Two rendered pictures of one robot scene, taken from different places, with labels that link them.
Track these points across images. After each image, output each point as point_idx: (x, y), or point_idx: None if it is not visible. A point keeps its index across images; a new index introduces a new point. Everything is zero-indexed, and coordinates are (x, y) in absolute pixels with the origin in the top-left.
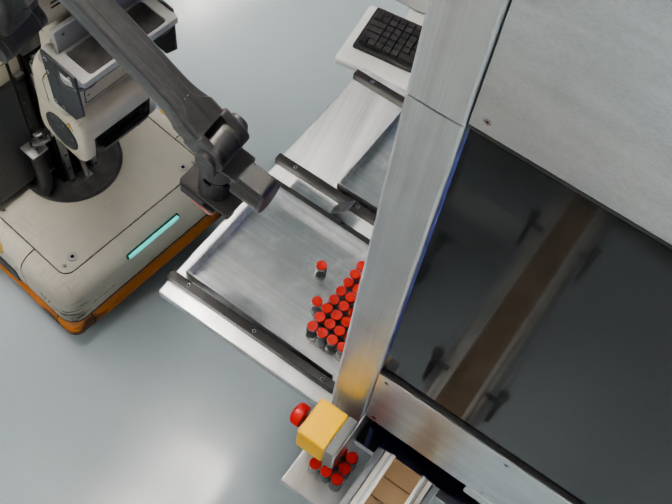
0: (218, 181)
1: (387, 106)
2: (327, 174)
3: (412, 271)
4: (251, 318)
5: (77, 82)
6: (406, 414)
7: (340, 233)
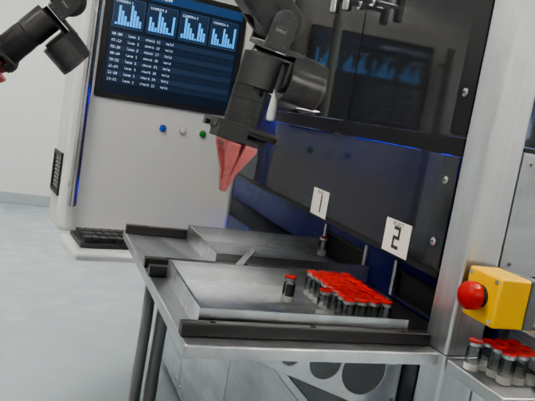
0: (271, 83)
1: (171, 239)
2: None
3: None
4: (302, 316)
5: None
6: None
7: (261, 276)
